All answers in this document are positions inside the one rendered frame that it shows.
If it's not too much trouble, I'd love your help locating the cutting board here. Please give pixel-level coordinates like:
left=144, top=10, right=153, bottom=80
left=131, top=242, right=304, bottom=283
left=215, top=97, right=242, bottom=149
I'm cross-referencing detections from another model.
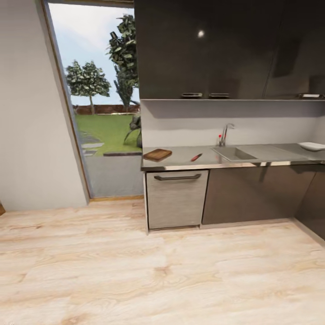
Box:
left=143, top=149, right=172, bottom=161

